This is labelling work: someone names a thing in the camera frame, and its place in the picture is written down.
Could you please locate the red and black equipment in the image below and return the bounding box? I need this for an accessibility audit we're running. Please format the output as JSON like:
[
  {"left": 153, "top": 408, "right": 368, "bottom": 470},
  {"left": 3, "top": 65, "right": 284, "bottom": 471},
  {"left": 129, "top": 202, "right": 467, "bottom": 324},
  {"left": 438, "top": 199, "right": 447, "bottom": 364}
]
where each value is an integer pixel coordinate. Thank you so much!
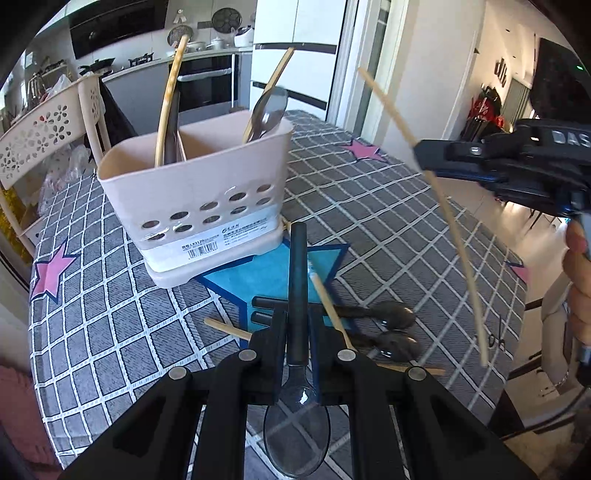
[{"left": 462, "top": 83, "right": 509, "bottom": 139}]

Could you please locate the black cloth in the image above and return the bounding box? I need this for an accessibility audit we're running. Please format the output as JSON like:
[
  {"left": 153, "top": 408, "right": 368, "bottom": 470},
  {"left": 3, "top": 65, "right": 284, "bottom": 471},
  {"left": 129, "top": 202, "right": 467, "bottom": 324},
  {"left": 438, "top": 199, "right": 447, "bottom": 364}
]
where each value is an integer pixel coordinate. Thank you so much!
[{"left": 99, "top": 78, "right": 139, "bottom": 148}]

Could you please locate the person's right hand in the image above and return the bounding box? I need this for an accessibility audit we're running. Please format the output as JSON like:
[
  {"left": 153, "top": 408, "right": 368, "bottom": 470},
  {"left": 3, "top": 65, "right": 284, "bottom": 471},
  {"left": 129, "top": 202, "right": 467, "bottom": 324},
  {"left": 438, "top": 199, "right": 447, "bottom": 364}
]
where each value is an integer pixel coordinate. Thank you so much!
[{"left": 562, "top": 224, "right": 591, "bottom": 347}]

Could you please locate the round patterned hanging trivet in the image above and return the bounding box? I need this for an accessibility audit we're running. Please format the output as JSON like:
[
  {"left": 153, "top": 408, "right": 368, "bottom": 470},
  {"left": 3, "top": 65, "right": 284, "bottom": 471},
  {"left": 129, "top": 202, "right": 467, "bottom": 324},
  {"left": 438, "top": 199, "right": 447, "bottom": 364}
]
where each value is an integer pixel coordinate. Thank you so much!
[{"left": 167, "top": 25, "right": 195, "bottom": 47}]

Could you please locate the black plastic spoon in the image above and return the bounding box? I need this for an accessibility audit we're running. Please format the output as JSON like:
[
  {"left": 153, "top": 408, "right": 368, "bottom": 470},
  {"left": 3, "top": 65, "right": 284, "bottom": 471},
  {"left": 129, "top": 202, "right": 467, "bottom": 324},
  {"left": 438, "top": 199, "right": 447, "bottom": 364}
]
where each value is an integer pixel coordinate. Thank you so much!
[
  {"left": 164, "top": 90, "right": 182, "bottom": 164},
  {"left": 249, "top": 311, "right": 421, "bottom": 361},
  {"left": 262, "top": 222, "right": 331, "bottom": 477},
  {"left": 243, "top": 87, "right": 289, "bottom": 144},
  {"left": 252, "top": 296, "right": 416, "bottom": 330}
]

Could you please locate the black wok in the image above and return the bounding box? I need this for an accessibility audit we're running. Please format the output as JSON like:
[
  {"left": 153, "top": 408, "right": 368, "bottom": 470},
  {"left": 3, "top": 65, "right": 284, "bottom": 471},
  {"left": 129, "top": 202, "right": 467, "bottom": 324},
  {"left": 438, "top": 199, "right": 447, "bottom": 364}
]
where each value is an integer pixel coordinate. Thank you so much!
[{"left": 78, "top": 58, "right": 116, "bottom": 77}]

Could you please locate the black built-in oven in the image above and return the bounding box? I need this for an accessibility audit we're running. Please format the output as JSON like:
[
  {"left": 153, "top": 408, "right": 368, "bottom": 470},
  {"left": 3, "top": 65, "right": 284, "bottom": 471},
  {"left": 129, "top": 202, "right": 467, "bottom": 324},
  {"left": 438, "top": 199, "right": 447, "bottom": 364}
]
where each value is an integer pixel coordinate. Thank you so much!
[{"left": 177, "top": 55, "right": 236, "bottom": 114}]

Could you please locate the pink perforated utensil holder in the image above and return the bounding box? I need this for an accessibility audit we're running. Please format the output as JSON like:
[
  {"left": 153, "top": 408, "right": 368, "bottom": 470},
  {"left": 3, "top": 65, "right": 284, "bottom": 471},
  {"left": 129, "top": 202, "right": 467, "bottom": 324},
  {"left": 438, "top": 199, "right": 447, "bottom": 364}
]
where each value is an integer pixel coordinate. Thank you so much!
[{"left": 96, "top": 108, "right": 294, "bottom": 289}]

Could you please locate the grey checked star tablecloth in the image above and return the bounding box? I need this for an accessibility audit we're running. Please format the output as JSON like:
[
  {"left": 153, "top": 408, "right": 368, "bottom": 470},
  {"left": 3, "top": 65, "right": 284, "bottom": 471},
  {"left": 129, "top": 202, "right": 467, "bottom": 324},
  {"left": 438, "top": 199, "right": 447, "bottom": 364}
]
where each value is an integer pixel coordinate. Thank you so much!
[{"left": 28, "top": 110, "right": 529, "bottom": 480}]

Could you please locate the white perforated storage cart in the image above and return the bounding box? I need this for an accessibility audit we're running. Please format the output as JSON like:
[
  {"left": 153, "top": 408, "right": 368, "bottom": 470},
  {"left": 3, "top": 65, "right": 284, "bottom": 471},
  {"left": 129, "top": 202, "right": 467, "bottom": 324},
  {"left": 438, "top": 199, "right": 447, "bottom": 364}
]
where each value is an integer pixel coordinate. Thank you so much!
[{"left": 0, "top": 74, "right": 112, "bottom": 259}]

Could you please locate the wooden chopstick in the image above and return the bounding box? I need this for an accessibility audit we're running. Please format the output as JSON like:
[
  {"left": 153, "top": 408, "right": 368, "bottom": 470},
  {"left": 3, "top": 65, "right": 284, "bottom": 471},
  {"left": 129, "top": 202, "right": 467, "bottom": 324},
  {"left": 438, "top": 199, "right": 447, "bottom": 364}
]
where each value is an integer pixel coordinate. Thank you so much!
[
  {"left": 309, "top": 272, "right": 357, "bottom": 352},
  {"left": 154, "top": 34, "right": 191, "bottom": 168},
  {"left": 358, "top": 67, "right": 489, "bottom": 367},
  {"left": 204, "top": 318, "right": 447, "bottom": 376},
  {"left": 242, "top": 47, "right": 295, "bottom": 144}
]

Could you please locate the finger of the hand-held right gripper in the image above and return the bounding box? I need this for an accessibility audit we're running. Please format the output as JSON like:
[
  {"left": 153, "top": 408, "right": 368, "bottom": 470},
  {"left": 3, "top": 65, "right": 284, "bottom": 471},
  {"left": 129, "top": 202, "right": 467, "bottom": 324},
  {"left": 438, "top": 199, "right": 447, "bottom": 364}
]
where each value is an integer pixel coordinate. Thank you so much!
[
  {"left": 436, "top": 166, "right": 509, "bottom": 190},
  {"left": 413, "top": 134, "right": 518, "bottom": 169}
]

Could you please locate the round dark hanging trivet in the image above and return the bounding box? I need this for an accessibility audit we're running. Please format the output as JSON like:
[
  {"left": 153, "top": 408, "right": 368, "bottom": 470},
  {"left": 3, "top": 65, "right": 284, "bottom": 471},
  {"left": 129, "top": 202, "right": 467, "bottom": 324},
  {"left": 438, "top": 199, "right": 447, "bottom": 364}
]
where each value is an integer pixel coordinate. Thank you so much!
[{"left": 211, "top": 8, "right": 237, "bottom": 34}]

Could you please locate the black range hood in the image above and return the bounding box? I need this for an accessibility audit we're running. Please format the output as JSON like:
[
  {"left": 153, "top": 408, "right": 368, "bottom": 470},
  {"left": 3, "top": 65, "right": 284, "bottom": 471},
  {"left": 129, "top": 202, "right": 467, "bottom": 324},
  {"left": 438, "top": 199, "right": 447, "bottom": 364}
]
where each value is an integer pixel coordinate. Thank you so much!
[{"left": 69, "top": 0, "right": 169, "bottom": 60}]

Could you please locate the white refrigerator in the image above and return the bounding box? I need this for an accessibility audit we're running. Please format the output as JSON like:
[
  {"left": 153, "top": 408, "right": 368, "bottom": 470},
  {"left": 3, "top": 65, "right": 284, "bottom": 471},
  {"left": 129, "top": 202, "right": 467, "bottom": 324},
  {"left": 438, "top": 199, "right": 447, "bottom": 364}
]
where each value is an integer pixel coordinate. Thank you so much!
[{"left": 252, "top": 0, "right": 347, "bottom": 123}]

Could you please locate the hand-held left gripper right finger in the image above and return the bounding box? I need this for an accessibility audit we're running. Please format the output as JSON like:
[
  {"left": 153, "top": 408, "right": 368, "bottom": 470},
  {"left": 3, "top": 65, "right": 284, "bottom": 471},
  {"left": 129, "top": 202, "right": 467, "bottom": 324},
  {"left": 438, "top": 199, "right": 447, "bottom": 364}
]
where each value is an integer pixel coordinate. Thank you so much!
[{"left": 308, "top": 307, "right": 536, "bottom": 480}]

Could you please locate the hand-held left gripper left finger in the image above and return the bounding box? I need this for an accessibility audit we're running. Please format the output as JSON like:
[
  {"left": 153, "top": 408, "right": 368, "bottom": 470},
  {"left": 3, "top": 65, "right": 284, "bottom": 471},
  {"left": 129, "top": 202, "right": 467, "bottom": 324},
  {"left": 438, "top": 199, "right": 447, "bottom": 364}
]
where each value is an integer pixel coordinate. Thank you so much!
[{"left": 60, "top": 307, "right": 289, "bottom": 480}]

